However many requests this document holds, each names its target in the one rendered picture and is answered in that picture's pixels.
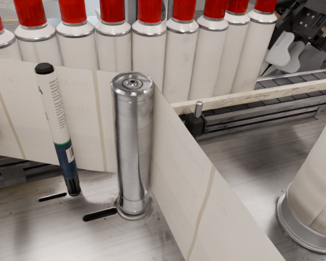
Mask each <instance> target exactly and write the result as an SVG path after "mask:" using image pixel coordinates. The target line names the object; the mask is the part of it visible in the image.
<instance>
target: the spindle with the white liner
mask: <svg viewBox="0 0 326 261"><path fill-rule="evenodd" d="M276 212H277V217H278V219H279V222H280V224H281V226H282V227H283V229H284V230H285V231H286V233H287V234H288V235H289V236H290V237H291V238H292V239H293V240H295V241H296V242H297V243H299V244H300V245H302V246H304V247H306V248H308V249H310V250H312V251H315V252H319V253H326V126H325V128H324V129H323V131H322V133H321V135H320V137H319V138H318V140H317V141H316V143H315V144H314V146H313V148H312V149H311V151H310V152H309V154H308V156H307V158H306V160H305V162H304V163H303V165H302V166H301V168H300V169H299V171H298V172H297V174H296V176H295V178H294V179H293V181H292V182H291V183H290V184H289V185H288V187H287V189H286V192H285V193H284V194H283V195H282V196H281V197H280V199H279V200H278V203H277V207H276Z"/></svg>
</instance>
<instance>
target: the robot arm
mask: <svg viewBox="0 0 326 261"><path fill-rule="evenodd" d="M275 11H276V12H277V13H278V14H279V15H281V17H280V18H279V19H278V20H277V22H276V24H275V27H274V31H273V34H272V37H271V40H270V43H269V46H268V49H267V51H266V54H265V57H264V60H263V63H262V66H261V69H260V73H259V76H261V77H264V76H266V75H268V74H270V73H271V72H273V71H274V70H276V69H279V70H282V71H285V72H288V73H291V74H292V73H295V72H297V71H298V70H299V68H300V62H299V60H298V56H299V55H300V53H301V52H302V51H303V50H304V48H305V45H307V43H308V42H310V43H311V44H310V45H312V46H313V47H314V48H316V49H318V50H319V51H321V50H323V51H324V52H326V0H277V4H276V7H275ZM165 18H166V8H165V4H164V0H162V11H161V22H162V21H163V20H164V19H165ZM289 31H293V33H290V32H289Z"/></svg>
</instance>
